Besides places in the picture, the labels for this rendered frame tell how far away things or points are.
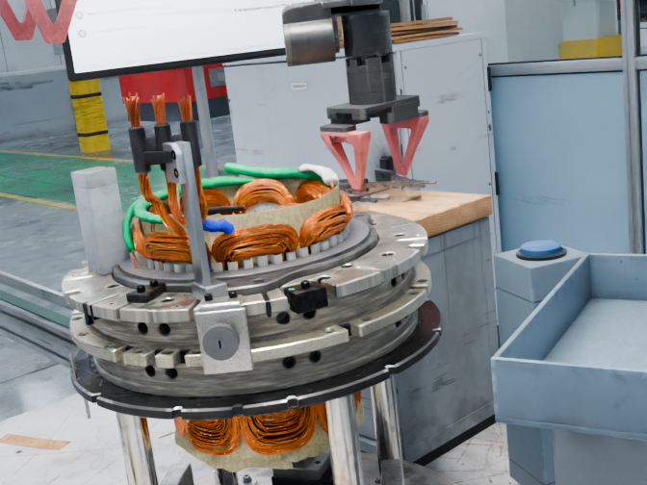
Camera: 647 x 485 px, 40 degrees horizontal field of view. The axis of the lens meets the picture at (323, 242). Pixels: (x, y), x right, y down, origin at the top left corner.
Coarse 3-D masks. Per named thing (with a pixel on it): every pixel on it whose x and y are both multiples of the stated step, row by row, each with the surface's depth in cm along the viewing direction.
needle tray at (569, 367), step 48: (576, 288) 73; (624, 288) 76; (528, 336) 62; (576, 336) 69; (624, 336) 68; (528, 384) 56; (576, 384) 54; (624, 384) 52; (576, 432) 63; (624, 432) 53; (576, 480) 64; (624, 480) 62
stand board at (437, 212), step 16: (384, 192) 114; (400, 192) 113; (432, 192) 111; (448, 192) 110; (384, 208) 105; (400, 208) 104; (416, 208) 103; (432, 208) 102; (448, 208) 101; (464, 208) 102; (480, 208) 104; (432, 224) 99; (448, 224) 101
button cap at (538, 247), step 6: (540, 240) 91; (546, 240) 90; (552, 240) 91; (522, 246) 90; (528, 246) 89; (534, 246) 89; (540, 246) 88; (546, 246) 88; (552, 246) 88; (558, 246) 88; (522, 252) 89; (528, 252) 89; (534, 252) 88; (540, 252) 88; (546, 252) 88; (552, 252) 88
